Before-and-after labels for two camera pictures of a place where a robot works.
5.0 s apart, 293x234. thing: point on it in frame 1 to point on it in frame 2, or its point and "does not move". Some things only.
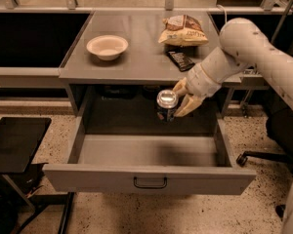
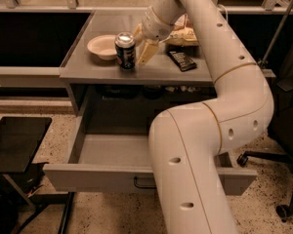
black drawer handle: x=150 y=186 does not move
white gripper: x=202 y=81 to x=154 y=27
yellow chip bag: x=183 y=30 does not move
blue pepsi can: x=166 y=101 to x=125 y=50
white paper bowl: x=107 y=47 does not move
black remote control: x=181 y=59 does not move
